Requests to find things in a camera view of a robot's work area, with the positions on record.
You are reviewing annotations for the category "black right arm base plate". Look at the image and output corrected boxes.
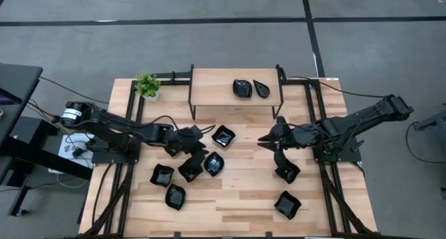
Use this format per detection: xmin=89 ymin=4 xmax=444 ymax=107
xmin=311 ymin=136 xmax=363 ymax=164

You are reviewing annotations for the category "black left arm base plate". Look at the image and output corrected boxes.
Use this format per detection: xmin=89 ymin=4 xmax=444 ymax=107
xmin=91 ymin=141 xmax=141 ymax=164

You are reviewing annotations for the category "dark laptop screen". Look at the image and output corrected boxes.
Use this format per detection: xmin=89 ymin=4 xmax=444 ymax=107
xmin=0 ymin=88 xmax=22 ymax=106

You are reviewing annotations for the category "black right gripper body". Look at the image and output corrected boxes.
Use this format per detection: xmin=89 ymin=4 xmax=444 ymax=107
xmin=271 ymin=116 xmax=297 ymax=151

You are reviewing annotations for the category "black teardrop mini plate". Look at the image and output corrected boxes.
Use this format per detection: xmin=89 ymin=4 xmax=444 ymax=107
xmin=252 ymin=79 xmax=271 ymax=99

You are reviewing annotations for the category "white printed paper sheet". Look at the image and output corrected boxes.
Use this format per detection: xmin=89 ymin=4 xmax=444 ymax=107
xmin=57 ymin=133 xmax=94 ymax=170

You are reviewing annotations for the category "green plant in white pot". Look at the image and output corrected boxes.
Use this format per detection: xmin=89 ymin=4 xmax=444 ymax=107
xmin=134 ymin=71 xmax=162 ymax=102

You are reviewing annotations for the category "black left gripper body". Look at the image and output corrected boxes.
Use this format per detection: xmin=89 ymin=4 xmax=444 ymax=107
xmin=173 ymin=125 xmax=205 ymax=152

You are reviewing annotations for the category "black desk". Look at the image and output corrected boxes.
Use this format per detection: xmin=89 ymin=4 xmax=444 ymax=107
xmin=0 ymin=63 xmax=45 ymax=146

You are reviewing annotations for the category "wooden shelf with black legs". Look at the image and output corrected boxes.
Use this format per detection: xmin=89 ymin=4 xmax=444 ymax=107
xmin=187 ymin=63 xmax=285 ymax=121

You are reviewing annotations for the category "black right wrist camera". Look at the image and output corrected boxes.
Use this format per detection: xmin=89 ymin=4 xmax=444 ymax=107
xmin=273 ymin=150 xmax=292 ymax=170

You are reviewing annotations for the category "black desk leg frame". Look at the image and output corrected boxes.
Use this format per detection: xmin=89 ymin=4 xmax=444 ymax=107
xmin=0 ymin=116 xmax=94 ymax=217

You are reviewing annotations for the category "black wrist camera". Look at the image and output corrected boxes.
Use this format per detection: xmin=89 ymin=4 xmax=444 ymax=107
xmin=190 ymin=155 xmax=207 ymax=171
xmin=273 ymin=150 xmax=292 ymax=170

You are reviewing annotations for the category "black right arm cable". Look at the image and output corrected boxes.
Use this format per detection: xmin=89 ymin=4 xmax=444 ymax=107
xmin=289 ymin=75 xmax=386 ymax=100

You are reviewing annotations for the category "black floor cable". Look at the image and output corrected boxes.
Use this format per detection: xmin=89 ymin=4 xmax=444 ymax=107
xmin=38 ymin=76 xmax=111 ymax=105
xmin=405 ymin=121 xmax=446 ymax=164

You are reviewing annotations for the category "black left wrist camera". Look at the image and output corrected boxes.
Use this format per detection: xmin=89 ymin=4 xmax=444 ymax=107
xmin=190 ymin=155 xmax=207 ymax=171

